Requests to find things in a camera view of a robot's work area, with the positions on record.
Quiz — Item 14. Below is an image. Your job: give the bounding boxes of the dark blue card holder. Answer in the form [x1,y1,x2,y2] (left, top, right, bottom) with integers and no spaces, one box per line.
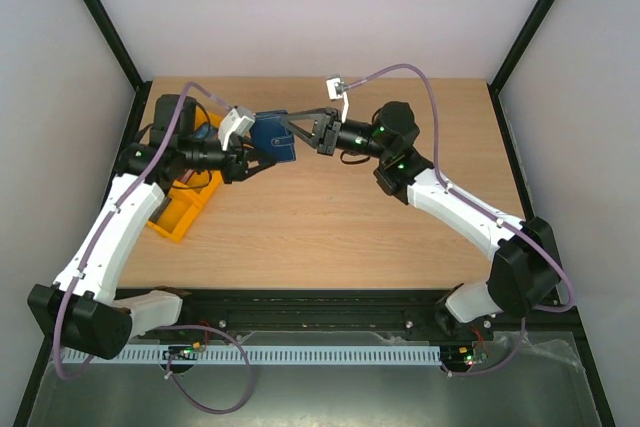
[250,110,296,162]

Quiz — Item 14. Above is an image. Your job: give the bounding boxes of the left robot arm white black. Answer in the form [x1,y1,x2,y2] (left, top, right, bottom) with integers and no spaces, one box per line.
[27,94,275,359]

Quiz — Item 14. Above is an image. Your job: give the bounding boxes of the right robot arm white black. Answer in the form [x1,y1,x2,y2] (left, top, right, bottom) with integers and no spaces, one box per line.
[281,101,561,339]

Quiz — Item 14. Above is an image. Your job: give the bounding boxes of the blue cards stack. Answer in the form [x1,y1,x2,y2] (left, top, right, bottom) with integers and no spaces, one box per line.
[192,123,217,139]

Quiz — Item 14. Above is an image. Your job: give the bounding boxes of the yellow three-compartment bin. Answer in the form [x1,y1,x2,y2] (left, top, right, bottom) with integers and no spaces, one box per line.
[147,102,223,242]

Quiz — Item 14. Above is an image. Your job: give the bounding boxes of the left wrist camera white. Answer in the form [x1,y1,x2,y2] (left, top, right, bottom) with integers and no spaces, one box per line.
[218,106,255,151]

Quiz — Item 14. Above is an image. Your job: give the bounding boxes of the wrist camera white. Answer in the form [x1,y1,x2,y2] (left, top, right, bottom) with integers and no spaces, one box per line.
[326,75,350,123]
[218,106,255,151]

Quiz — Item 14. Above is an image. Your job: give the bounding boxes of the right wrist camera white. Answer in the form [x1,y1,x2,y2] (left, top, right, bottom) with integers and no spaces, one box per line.
[326,75,350,123]

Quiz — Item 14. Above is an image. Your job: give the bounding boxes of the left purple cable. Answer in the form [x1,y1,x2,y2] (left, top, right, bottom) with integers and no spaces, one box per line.
[52,81,256,413]

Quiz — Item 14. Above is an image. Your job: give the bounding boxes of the purple cable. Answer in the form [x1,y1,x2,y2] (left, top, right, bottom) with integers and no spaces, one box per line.
[52,81,256,413]
[344,63,576,379]

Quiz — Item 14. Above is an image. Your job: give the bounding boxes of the black aluminium rail base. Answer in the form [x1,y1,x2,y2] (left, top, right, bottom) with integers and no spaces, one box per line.
[114,289,581,346]

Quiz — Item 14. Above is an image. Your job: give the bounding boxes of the white slotted cable duct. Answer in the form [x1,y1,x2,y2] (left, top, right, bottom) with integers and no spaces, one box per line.
[67,344,442,366]

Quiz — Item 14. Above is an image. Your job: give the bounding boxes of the left black frame post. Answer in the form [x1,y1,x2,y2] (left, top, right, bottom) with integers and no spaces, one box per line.
[52,0,151,93]

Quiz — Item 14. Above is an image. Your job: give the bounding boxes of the black frame post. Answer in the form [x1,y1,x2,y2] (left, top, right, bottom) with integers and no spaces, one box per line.
[52,0,151,93]
[489,0,589,93]

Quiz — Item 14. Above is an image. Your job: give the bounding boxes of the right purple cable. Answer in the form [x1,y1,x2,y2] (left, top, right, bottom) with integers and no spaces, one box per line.
[344,63,576,379]

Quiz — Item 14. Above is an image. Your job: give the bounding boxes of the right black frame post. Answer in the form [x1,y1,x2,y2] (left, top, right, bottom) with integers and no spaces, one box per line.
[489,0,589,93]

